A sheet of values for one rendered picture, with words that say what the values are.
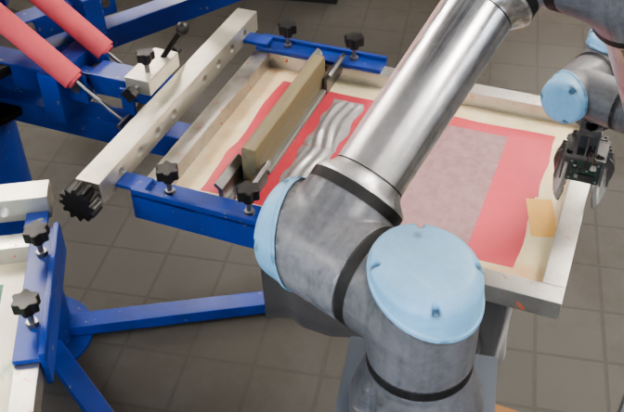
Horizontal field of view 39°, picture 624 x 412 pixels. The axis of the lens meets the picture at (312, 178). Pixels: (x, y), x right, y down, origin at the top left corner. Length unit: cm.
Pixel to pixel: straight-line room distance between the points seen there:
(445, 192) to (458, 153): 13
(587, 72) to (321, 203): 60
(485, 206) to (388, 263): 82
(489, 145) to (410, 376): 98
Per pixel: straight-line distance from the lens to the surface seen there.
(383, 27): 416
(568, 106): 138
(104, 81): 192
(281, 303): 182
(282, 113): 171
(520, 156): 181
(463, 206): 167
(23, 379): 140
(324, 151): 177
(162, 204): 163
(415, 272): 86
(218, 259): 294
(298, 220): 93
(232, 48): 202
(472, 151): 180
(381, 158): 95
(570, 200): 166
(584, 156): 155
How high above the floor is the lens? 204
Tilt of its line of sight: 39 degrees down
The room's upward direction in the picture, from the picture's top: 1 degrees counter-clockwise
